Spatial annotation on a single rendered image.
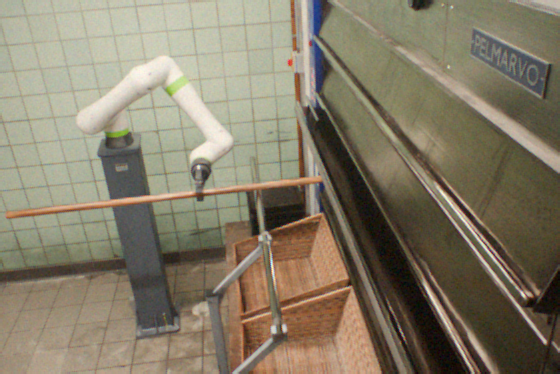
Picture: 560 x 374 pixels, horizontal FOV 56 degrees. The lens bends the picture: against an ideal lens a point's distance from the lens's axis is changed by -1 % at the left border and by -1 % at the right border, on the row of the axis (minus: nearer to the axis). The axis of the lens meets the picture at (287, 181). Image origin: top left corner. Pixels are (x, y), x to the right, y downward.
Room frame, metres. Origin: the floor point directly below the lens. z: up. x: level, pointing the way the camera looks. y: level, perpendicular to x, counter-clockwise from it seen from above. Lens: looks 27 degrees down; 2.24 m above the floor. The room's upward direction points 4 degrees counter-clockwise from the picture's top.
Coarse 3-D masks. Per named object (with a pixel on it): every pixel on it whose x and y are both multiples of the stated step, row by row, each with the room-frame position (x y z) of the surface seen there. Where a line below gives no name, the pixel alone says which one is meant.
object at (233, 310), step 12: (228, 228) 2.66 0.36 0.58; (240, 228) 2.65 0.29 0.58; (228, 240) 2.53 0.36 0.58; (240, 240) 2.52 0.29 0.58; (228, 252) 2.41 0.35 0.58; (300, 252) 2.37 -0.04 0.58; (228, 264) 2.30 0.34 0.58; (228, 288) 2.10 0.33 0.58; (228, 300) 2.01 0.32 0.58; (228, 312) 1.93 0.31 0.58; (252, 324) 1.84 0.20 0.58; (240, 348) 1.69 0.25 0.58; (240, 360) 1.62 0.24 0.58; (336, 372) 1.52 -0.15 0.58
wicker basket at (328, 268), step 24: (312, 216) 2.31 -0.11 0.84; (312, 240) 2.30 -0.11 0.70; (288, 264) 2.26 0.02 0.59; (312, 264) 2.24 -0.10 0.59; (336, 264) 1.94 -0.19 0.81; (240, 288) 2.08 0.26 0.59; (264, 288) 2.07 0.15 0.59; (288, 288) 2.06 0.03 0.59; (312, 288) 2.05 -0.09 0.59; (336, 288) 1.77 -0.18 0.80; (240, 312) 1.74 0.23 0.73; (264, 312) 1.74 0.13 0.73
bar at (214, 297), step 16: (256, 176) 2.13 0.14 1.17; (256, 192) 1.98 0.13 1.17; (256, 208) 1.85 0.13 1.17; (256, 256) 1.62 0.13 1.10; (240, 272) 1.61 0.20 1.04; (272, 272) 1.42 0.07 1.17; (224, 288) 1.61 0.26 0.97; (272, 288) 1.33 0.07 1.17; (208, 304) 1.59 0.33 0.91; (272, 304) 1.26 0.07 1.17; (272, 336) 1.14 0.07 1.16; (224, 352) 1.59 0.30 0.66; (256, 352) 1.15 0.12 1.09; (224, 368) 1.59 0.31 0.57; (240, 368) 1.14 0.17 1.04
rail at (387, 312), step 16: (320, 160) 1.69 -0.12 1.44; (336, 192) 1.45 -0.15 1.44; (352, 224) 1.26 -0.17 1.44; (352, 240) 1.20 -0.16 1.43; (368, 272) 1.04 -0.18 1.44; (384, 304) 0.92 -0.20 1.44; (384, 320) 0.89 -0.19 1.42; (400, 336) 0.82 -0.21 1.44; (400, 352) 0.78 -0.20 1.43; (416, 368) 0.73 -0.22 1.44
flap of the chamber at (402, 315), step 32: (320, 128) 2.07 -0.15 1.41; (352, 192) 1.50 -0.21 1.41; (384, 224) 1.32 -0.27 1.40; (352, 256) 1.17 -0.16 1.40; (384, 256) 1.14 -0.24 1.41; (384, 288) 1.01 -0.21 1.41; (416, 288) 1.02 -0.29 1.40; (416, 320) 0.90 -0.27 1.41; (416, 352) 0.80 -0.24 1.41; (448, 352) 0.80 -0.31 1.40
